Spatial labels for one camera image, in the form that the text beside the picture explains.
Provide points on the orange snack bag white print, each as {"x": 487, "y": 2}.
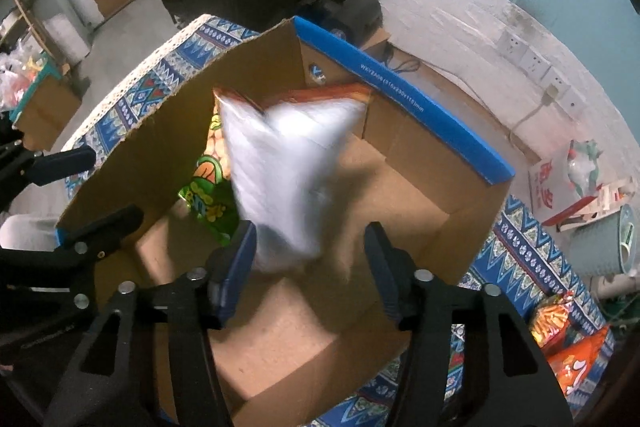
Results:
{"x": 580, "y": 362}

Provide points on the dark round object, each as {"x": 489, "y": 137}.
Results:
{"x": 362, "y": 12}

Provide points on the clear plastic bag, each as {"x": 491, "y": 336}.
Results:
{"x": 582, "y": 167}

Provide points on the stick-print snack bag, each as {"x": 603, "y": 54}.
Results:
{"x": 550, "y": 322}

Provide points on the orange-red snack bag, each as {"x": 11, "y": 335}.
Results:
{"x": 330, "y": 93}

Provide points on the white wall socket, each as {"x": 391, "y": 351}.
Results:
{"x": 507, "y": 42}
{"x": 556, "y": 79}
{"x": 575, "y": 99}
{"x": 534, "y": 62}

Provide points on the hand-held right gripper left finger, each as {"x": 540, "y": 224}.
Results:
{"x": 240, "y": 267}

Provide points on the green snack bag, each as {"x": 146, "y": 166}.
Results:
{"x": 210, "y": 202}

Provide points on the light blue bin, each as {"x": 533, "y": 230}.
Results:
{"x": 595, "y": 247}

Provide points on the blue-rimmed cardboard box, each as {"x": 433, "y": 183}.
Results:
{"x": 310, "y": 307}

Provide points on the white and red carton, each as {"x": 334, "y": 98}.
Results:
{"x": 612, "y": 197}

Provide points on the blue patterned tablecloth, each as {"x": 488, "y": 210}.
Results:
{"x": 525, "y": 247}

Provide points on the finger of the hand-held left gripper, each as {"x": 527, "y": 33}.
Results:
{"x": 107, "y": 227}
{"x": 65, "y": 162}

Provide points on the small cardboard piece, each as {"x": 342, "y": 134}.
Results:
{"x": 376, "y": 41}

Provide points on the red paper bag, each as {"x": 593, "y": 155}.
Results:
{"x": 547, "y": 192}

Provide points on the pile of plastic bags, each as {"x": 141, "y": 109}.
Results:
{"x": 20, "y": 72}

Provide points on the teal-rimmed cardboard box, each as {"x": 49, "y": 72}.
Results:
{"x": 45, "y": 107}

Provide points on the wooden shelf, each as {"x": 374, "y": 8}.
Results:
{"x": 22, "y": 12}

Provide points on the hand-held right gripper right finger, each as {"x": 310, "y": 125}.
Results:
{"x": 382, "y": 272}

